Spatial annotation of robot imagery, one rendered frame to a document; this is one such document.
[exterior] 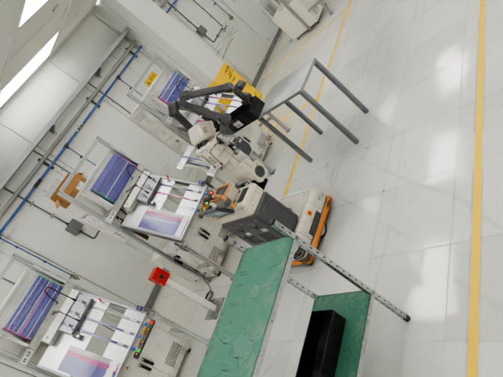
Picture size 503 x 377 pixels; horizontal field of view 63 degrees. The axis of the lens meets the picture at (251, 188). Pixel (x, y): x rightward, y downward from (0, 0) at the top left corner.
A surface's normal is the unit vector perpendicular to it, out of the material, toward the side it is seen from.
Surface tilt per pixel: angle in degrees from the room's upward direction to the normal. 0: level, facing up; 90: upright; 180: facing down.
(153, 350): 90
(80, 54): 90
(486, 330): 0
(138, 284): 90
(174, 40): 90
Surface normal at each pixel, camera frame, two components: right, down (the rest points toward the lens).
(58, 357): -0.08, -0.58
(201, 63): 0.59, -0.28
